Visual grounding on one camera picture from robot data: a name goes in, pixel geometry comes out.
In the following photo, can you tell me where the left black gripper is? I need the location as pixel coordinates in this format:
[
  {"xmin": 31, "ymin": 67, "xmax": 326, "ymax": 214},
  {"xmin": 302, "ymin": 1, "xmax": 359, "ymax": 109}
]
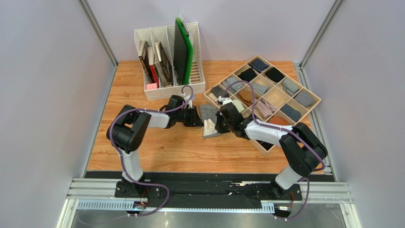
[{"xmin": 175, "ymin": 105, "xmax": 205, "ymax": 127}]

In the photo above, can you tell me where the grey white underwear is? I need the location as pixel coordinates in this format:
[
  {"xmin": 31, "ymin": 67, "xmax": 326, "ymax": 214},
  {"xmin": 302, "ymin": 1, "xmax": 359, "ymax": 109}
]
[{"xmin": 199, "ymin": 104, "xmax": 221, "ymax": 139}]

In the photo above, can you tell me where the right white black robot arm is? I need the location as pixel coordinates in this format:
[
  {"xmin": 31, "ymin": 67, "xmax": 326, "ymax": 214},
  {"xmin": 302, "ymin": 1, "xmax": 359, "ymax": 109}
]
[{"xmin": 216, "ymin": 103, "xmax": 328, "ymax": 198}]

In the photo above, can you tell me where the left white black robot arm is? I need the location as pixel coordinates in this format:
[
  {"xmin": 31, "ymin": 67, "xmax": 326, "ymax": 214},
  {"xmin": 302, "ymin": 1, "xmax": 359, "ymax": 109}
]
[{"xmin": 106, "ymin": 95, "xmax": 203, "ymax": 197}]

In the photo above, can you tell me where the pale green rolled cloth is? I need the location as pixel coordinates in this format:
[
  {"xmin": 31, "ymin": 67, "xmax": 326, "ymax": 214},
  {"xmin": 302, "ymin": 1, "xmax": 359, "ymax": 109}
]
[{"xmin": 232, "ymin": 99, "xmax": 245, "ymax": 113}]

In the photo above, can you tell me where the dark grey rolled cloth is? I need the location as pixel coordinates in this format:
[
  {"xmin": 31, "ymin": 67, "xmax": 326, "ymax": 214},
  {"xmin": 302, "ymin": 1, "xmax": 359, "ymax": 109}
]
[{"xmin": 211, "ymin": 85, "xmax": 229, "ymax": 98}]

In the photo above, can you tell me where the brown rolled cloth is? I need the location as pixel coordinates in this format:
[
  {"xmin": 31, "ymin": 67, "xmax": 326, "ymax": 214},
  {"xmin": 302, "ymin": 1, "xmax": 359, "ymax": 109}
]
[{"xmin": 237, "ymin": 90, "xmax": 253, "ymax": 107}]

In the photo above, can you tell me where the striped grey rolled cloth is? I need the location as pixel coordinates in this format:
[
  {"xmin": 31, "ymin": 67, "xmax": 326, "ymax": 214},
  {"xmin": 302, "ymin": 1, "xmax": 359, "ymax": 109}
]
[{"xmin": 222, "ymin": 76, "xmax": 244, "ymax": 94}]

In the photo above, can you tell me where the pink rolled cloth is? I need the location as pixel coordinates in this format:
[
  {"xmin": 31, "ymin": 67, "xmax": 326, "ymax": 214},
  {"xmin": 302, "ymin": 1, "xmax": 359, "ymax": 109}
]
[{"xmin": 255, "ymin": 100, "xmax": 278, "ymax": 118}]

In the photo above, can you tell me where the black rolled cloth bottom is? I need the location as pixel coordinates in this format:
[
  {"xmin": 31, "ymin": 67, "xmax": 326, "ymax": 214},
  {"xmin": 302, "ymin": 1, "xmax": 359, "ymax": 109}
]
[{"xmin": 258, "ymin": 141, "xmax": 273, "ymax": 151}]

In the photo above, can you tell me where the black rolled cloth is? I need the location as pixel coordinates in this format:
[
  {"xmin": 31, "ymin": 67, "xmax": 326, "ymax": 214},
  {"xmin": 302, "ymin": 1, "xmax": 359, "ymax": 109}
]
[
  {"xmin": 258, "ymin": 141, "xmax": 273, "ymax": 151},
  {"xmin": 238, "ymin": 68, "xmax": 259, "ymax": 83},
  {"xmin": 264, "ymin": 67, "xmax": 285, "ymax": 83}
]

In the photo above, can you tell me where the grey folded cloth centre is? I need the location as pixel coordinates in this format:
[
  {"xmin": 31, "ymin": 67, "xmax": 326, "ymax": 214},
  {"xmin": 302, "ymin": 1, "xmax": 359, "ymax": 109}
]
[{"xmin": 252, "ymin": 82, "xmax": 269, "ymax": 95}]

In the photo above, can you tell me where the wooden compartment organizer box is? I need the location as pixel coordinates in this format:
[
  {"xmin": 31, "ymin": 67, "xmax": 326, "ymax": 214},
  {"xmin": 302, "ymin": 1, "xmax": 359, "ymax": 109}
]
[{"xmin": 203, "ymin": 56, "xmax": 322, "ymax": 156}]

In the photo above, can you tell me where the rust orange rolled cloth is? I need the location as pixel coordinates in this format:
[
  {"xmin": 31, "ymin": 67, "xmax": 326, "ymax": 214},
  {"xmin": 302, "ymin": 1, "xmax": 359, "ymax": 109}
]
[{"xmin": 268, "ymin": 115, "xmax": 290, "ymax": 126}]

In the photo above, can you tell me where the black rolled cloth top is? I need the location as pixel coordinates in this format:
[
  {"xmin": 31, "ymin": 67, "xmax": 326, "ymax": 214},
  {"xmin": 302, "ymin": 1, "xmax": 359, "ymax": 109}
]
[{"xmin": 238, "ymin": 68, "xmax": 259, "ymax": 83}]

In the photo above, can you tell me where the dark patterned book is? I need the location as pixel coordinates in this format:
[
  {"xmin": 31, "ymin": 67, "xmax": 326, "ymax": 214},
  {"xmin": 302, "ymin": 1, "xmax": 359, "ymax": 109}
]
[{"xmin": 154, "ymin": 41, "xmax": 174, "ymax": 87}]

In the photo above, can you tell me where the black rolled cloth right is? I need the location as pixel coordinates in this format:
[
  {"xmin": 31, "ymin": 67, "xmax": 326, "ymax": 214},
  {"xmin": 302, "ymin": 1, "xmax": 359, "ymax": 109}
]
[{"xmin": 264, "ymin": 67, "xmax": 285, "ymax": 83}]

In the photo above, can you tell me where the green black clipboard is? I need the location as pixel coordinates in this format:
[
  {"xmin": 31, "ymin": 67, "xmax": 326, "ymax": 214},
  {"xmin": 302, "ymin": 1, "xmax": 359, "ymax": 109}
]
[{"xmin": 173, "ymin": 17, "xmax": 193, "ymax": 85}]

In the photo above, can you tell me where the navy striped rolled cloth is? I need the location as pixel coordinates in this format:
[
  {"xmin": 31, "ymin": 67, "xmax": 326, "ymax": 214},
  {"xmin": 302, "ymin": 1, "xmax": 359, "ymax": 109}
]
[{"xmin": 280, "ymin": 104, "xmax": 303, "ymax": 122}]

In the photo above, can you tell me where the grey rolled cloth right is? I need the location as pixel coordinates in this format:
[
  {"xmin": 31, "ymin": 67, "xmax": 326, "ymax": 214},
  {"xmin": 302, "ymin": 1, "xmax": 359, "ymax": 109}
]
[{"xmin": 281, "ymin": 79, "xmax": 300, "ymax": 96}]

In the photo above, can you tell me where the red book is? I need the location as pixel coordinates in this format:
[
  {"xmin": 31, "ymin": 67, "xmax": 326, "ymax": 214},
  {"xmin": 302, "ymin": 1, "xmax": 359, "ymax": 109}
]
[{"xmin": 147, "ymin": 47, "xmax": 160, "ymax": 88}]

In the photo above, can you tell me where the black book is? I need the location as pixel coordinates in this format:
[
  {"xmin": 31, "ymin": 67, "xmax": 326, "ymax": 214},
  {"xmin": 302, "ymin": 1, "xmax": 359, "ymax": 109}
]
[{"xmin": 138, "ymin": 40, "xmax": 155, "ymax": 84}]

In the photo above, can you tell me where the white file organizer rack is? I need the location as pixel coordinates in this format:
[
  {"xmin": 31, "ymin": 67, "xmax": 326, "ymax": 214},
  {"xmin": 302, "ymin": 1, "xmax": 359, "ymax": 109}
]
[{"xmin": 134, "ymin": 22, "xmax": 206, "ymax": 100}]

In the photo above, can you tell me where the grey striped cloth far right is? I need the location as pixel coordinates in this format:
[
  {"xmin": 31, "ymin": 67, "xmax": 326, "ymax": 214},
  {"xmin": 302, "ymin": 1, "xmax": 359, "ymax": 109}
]
[{"xmin": 294, "ymin": 91, "xmax": 315, "ymax": 107}]

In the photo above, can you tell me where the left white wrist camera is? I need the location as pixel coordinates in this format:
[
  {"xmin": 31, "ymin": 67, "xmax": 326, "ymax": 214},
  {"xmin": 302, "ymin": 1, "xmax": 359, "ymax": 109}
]
[{"xmin": 181, "ymin": 94, "xmax": 195, "ymax": 109}]

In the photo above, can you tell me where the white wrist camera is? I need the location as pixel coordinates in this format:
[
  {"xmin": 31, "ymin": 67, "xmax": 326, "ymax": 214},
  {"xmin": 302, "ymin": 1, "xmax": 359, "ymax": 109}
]
[
  {"xmin": 218, "ymin": 96, "xmax": 233, "ymax": 106},
  {"xmin": 181, "ymin": 94, "xmax": 195, "ymax": 109}
]

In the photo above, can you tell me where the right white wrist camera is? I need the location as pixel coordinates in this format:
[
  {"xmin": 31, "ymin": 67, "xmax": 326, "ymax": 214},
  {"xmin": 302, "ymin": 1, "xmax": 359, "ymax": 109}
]
[{"xmin": 218, "ymin": 96, "xmax": 233, "ymax": 106}]

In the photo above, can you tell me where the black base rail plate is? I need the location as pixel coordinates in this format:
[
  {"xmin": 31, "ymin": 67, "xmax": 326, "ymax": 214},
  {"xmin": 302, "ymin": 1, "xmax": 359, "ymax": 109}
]
[{"xmin": 84, "ymin": 171, "xmax": 305, "ymax": 209}]

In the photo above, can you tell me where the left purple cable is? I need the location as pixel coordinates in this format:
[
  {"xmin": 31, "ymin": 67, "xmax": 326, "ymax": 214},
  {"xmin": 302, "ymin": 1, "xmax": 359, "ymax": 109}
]
[{"xmin": 108, "ymin": 85, "xmax": 194, "ymax": 218}]

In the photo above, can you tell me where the purple cable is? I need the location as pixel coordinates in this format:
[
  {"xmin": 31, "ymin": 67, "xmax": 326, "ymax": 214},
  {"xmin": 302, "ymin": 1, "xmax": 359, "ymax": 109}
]
[
  {"xmin": 108, "ymin": 85, "xmax": 194, "ymax": 218},
  {"xmin": 220, "ymin": 80, "xmax": 327, "ymax": 221}
]

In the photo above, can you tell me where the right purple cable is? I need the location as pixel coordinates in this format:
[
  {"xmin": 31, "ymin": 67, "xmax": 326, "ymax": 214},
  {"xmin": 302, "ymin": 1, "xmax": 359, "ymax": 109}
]
[{"xmin": 220, "ymin": 80, "xmax": 327, "ymax": 221}]

